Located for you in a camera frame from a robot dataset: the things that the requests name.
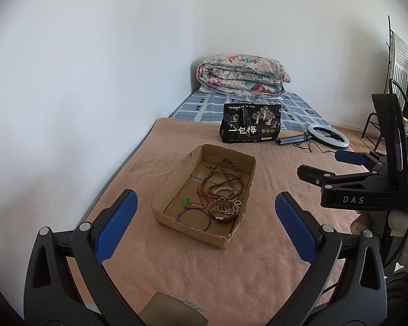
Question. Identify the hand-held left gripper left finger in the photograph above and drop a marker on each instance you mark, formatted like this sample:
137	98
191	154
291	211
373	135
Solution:
117	224

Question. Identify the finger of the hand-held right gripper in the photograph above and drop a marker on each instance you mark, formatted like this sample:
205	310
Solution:
350	157
318	176

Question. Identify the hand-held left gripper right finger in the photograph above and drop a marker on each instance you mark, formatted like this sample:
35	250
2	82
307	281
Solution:
297	227

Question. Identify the cardboard box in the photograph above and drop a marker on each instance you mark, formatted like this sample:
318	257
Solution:
190	234

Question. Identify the brown leather wristwatch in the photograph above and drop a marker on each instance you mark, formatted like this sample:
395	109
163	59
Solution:
222	219

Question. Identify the black metal stand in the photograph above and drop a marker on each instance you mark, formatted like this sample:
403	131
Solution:
372	125

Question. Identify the black folded tripod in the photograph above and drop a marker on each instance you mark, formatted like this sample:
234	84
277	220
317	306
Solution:
290	139

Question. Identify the black snack bag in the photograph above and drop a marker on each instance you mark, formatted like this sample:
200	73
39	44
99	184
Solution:
250	125

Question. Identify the thin red blue bangle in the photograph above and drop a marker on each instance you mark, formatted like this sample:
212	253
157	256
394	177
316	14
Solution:
205	222

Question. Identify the green striped towel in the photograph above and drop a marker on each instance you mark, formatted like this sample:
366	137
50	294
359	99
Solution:
399	64

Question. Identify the black clothes rack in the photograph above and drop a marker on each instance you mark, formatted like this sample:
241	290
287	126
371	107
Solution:
389	57

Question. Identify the floral folded quilt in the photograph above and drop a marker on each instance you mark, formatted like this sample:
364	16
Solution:
241	74

